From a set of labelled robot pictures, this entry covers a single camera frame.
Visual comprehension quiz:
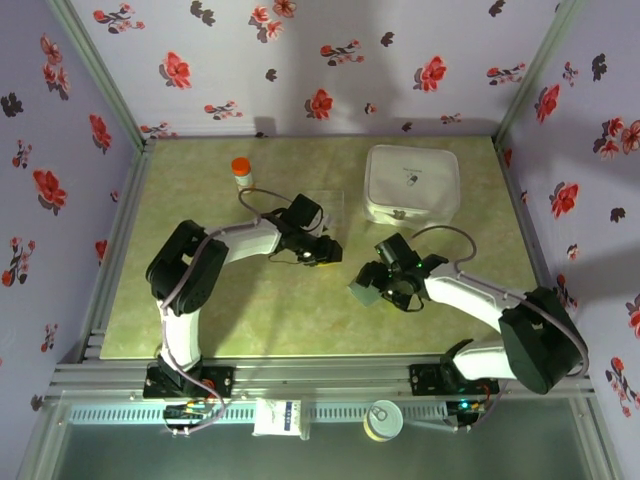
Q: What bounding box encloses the grey card holder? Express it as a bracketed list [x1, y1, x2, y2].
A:
[347, 280, 382, 308]

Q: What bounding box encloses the white square container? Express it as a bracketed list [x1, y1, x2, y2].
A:
[362, 144, 461, 227]

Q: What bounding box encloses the orange-capped pill bottle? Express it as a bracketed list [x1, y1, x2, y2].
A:
[230, 156, 257, 194]

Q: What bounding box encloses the tin can with pull tab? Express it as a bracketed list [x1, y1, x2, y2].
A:
[363, 398, 405, 444]

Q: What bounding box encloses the thin black right gripper wire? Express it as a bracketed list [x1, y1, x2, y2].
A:
[389, 293, 426, 313]

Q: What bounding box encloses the white left camera bracket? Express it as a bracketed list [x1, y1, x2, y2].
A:
[310, 209, 335, 235]

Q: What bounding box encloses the lavender right arm cable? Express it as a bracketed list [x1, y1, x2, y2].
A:
[410, 224, 590, 434]

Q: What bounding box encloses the lavender arm cable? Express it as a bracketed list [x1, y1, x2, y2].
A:
[158, 187, 296, 436]
[410, 224, 590, 434]

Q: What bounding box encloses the lavender left arm cable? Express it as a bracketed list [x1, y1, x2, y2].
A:
[158, 187, 296, 436]

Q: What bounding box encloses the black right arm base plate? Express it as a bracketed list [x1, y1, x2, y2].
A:
[408, 363, 500, 396]

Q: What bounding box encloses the aluminium long frame rail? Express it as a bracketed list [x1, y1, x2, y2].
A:
[47, 355, 596, 401]

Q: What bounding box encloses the aluminium side frame rail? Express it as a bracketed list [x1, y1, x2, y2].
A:
[492, 134, 586, 359]
[79, 138, 157, 362]

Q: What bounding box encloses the grey metal bracket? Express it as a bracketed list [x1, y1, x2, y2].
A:
[298, 396, 312, 442]

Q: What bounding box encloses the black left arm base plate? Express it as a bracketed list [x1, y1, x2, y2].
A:
[143, 364, 236, 400]

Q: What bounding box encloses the white box on rail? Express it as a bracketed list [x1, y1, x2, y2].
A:
[252, 398, 304, 437]

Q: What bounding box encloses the grey slotted cable duct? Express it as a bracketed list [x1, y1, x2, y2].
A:
[67, 402, 451, 426]

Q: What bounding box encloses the aluminium corner post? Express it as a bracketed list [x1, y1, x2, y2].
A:
[494, 0, 586, 141]
[47, 0, 147, 147]

